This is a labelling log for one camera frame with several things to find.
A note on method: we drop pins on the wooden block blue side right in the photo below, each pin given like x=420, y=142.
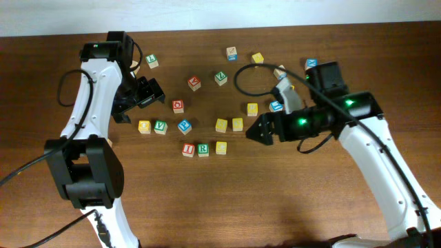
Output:
x=280, y=74

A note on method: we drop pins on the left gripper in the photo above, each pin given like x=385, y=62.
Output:
x=151, y=92

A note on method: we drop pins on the red letter A block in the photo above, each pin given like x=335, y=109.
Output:
x=194, y=83

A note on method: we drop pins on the green letter V block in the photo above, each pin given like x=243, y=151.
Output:
x=160, y=127

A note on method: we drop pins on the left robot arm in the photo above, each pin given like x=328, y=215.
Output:
x=85, y=169

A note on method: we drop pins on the wooden block blue side top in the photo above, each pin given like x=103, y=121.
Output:
x=232, y=54

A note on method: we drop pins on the wooden block blue side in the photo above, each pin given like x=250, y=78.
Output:
x=280, y=74
x=232, y=54

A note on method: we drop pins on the red letter I block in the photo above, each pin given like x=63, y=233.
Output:
x=188, y=150

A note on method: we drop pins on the yellow letter s block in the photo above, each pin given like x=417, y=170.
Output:
x=237, y=124
x=221, y=125

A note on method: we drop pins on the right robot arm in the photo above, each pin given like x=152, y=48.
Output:
x=357, y=122

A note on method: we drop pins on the red letter O block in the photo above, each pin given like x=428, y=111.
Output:
x=178, y=106

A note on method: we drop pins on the green letter Z block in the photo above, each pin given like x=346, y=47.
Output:
x=220, y=78

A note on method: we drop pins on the yellow letter O block centre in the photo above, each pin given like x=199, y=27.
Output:
x=144, y=127

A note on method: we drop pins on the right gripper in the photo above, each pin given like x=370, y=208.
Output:
x=267, y=120

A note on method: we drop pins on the yellow letter O block left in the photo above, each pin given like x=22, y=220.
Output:
x=110, y=142

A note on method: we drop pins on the yellow letter S block right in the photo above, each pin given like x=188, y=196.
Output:
x=237, y=124

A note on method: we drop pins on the yellow block centre right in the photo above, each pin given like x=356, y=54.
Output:
x=252, y=109

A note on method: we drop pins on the green letter R block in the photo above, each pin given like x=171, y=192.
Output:
x=203, y=150

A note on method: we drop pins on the yellow letter C block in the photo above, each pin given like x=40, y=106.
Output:
x=221, y=147

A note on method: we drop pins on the yellow block upper right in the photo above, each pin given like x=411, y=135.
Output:
x=257, y=58

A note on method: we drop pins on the blue letter P block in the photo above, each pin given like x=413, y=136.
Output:
x=185, y=126

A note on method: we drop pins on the blue letter E block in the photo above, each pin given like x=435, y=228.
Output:
x=275, y=106

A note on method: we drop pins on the yellow letter S block left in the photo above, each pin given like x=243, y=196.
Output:
x=221, y=125

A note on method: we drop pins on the blue letter K block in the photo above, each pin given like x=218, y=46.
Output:
x=310, y=63

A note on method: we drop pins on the plain wooden block yellow side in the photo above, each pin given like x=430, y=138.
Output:
x=135, y=64

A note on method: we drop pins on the green letter L block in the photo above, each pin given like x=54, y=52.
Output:
x=152, y=61

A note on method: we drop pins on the yellow letter o block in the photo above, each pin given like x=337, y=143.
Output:
x=144, y=127
x=110, y=142

